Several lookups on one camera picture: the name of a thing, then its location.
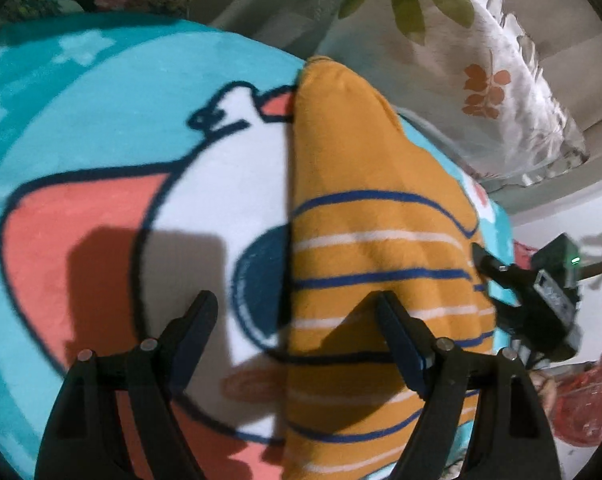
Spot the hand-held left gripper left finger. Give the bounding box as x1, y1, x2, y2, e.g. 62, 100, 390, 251
35, 290, 219, 480

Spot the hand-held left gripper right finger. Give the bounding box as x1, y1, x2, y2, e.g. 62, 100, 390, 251
375, 291, 562, 480

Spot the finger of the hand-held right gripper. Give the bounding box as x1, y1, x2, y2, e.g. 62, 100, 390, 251
471, 242, 536, 306
493, 302, 532, 336

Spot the yellow striped shirt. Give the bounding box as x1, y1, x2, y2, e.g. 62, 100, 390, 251
280, 56, 499, 480

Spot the person's right hand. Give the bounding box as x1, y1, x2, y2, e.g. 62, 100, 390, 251
528, 367, 560, 413

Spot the red plastic bag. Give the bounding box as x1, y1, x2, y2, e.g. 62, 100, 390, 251
551, 350, 602, 446

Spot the white floral pillow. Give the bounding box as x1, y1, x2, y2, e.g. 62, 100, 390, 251
208, 0, 589, 191

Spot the teal cartoon printed blanket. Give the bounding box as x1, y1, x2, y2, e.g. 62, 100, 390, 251
0, 12, 514, 480

